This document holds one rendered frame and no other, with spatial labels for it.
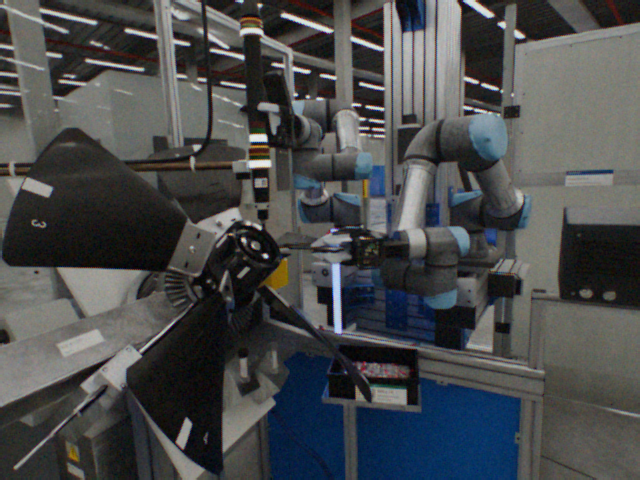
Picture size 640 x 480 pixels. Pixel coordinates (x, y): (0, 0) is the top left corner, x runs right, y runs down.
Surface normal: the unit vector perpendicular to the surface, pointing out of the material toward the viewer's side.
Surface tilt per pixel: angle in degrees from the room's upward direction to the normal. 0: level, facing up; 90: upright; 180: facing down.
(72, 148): 70
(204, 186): 45
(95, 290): 50
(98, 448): 90
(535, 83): 90
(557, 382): 90
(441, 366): 90
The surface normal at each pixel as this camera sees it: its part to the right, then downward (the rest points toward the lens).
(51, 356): 0.65, -0.60
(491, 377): -0.47, 0.16
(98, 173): 0.61, -0.17
